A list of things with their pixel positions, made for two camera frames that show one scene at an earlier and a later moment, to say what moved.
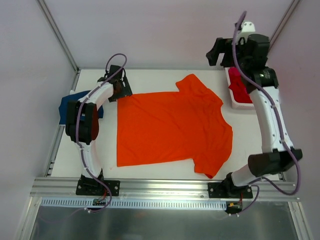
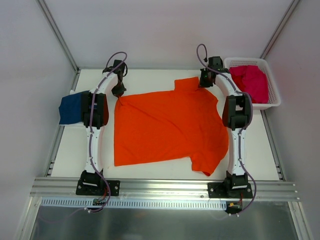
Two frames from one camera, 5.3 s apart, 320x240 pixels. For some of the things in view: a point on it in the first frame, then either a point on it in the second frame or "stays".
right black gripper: [225, 52] to [205, 82]
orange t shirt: [187, 126] stays
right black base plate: [227, 190] stays
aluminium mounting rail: [50, 188] stays
